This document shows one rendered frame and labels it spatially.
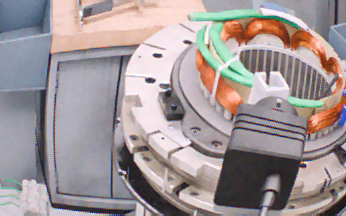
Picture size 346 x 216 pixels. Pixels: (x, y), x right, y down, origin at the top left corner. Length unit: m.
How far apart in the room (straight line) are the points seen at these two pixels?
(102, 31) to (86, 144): 0.17
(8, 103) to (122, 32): 0.20
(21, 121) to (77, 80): 0.12
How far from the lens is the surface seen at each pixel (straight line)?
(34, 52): 1.23
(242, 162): 0.51
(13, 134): 1.33
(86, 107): 1.29
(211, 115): 1.04
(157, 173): 1.03
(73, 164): 1.34
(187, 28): 1.18
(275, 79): 0.97
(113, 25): 1.23
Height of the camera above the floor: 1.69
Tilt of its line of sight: 35 degrees down
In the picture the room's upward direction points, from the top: 8 degrees clockwise
